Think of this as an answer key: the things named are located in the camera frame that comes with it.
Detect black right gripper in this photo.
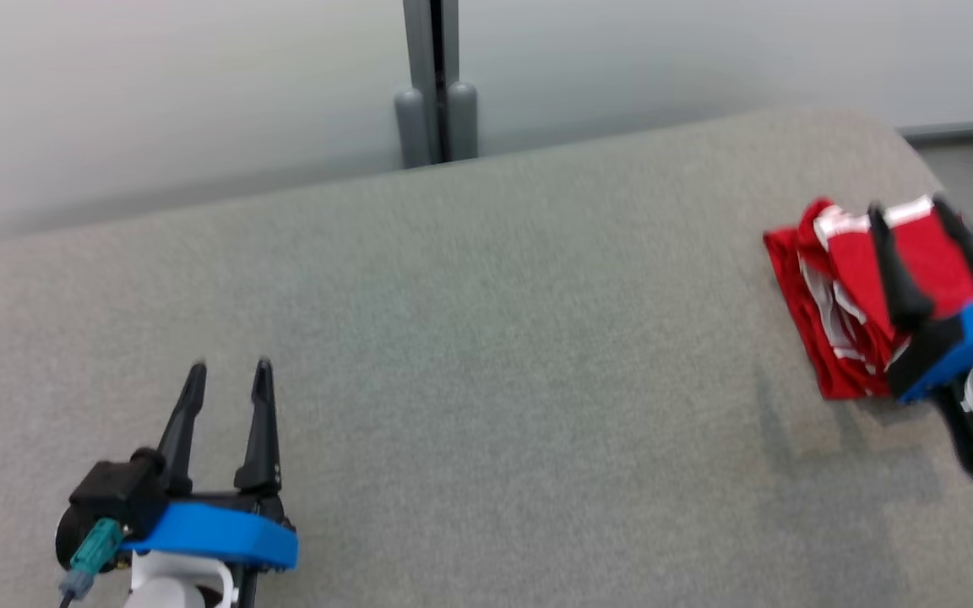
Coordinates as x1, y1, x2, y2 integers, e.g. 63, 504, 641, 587
867, 194, 973, 398

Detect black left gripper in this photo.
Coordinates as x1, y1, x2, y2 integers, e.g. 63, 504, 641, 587
155, 358, 295, 533

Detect red shorts with white stripe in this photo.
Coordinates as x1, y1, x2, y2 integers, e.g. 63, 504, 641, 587
814, 196, 973, 364

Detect grey wall base rail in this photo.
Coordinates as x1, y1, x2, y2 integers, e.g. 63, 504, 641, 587
899, 121, 973, 143

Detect black cable with teal plug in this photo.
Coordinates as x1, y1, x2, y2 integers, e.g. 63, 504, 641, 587
60, 519, 124, 608

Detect grey metal wall post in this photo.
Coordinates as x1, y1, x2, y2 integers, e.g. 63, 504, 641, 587
394, 0, 481, 170

